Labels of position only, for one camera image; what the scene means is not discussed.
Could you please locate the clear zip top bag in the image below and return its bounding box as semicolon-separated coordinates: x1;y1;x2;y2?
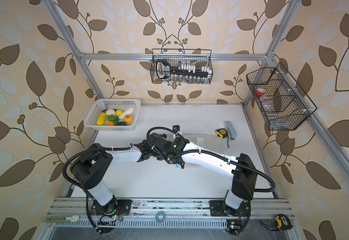
178;135;229;173

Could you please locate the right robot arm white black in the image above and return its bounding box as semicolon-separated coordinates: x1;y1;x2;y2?
146;127;275;210

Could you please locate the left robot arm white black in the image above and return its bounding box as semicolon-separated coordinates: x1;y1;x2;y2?
62;141;159;207

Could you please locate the red yellow peach toy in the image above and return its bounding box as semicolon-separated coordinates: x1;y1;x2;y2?
123;115;133;124

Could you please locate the dark green avocado toy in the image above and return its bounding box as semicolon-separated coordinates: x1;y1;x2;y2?
116;122;127;126

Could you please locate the white radish toy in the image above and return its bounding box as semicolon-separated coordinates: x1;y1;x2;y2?
118;107;134;120

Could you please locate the yellow lemon toy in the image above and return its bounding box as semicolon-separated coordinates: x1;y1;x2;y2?
115;110;123;117

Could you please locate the white plastic basket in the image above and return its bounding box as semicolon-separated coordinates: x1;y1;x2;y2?
84;99;141;131

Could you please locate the white garlic toy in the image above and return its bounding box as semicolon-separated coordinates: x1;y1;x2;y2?
105;109;115;116

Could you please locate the yellow corn toy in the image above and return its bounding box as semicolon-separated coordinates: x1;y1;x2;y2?
96;113;107;126

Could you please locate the yellow black tape measure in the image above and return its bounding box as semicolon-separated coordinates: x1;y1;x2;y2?
215;128;230;148

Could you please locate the blue tape roll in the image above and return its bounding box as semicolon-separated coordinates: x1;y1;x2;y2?
155;211;166;224

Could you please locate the grey blue box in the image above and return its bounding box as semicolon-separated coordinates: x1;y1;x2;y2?
223;121;237;141

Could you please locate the black tool with white pieces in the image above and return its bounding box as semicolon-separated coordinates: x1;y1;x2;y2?
155;60;212;80

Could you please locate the red capped clear container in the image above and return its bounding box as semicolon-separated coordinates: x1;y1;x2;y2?
255;87;266;97

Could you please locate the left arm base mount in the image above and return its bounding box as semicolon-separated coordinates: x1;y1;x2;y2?
89;198;132;216

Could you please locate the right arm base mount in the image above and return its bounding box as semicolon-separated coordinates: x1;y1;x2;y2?
209;200;250;217

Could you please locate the black wire basket back wall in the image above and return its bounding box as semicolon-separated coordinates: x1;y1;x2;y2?
150;48;213;85

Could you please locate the black wire basket wall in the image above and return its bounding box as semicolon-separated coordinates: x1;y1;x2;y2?
150;48;213;85
246;63;317;131

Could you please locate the white handled tool on rail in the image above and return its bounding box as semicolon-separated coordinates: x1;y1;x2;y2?
44;215;80;223

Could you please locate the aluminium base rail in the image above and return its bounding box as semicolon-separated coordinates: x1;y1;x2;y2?
45;198;296;229

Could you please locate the black wire basket right wall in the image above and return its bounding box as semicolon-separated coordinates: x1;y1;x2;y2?
246;63;317;131

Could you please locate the yellow tape measure on rail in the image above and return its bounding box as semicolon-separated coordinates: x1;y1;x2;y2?
275;214;293;231

